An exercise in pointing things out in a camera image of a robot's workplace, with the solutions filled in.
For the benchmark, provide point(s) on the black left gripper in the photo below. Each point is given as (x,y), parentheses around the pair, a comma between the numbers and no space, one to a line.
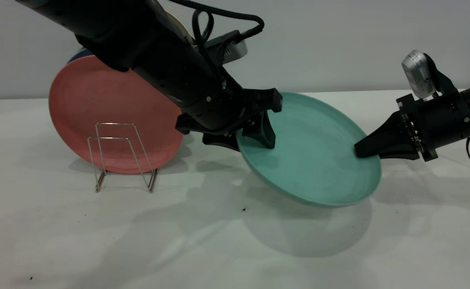
(227,108)

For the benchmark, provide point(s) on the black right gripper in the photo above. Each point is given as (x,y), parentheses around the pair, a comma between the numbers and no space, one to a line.
(439,120)

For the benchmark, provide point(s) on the green round plate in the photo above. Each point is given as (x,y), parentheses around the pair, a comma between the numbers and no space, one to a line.
(315,160)

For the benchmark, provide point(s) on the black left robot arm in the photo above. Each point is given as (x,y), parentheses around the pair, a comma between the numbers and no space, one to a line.
(138,40)

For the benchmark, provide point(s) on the pink round plate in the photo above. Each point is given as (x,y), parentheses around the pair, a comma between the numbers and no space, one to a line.
(98,104)

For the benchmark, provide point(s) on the blue round plate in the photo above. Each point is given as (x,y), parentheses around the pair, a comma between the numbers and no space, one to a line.
(78,54)

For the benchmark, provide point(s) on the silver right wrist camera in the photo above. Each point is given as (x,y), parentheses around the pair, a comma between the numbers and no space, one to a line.
(417,74)

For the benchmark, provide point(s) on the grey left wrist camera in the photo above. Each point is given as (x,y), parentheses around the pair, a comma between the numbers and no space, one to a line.
(233,48)

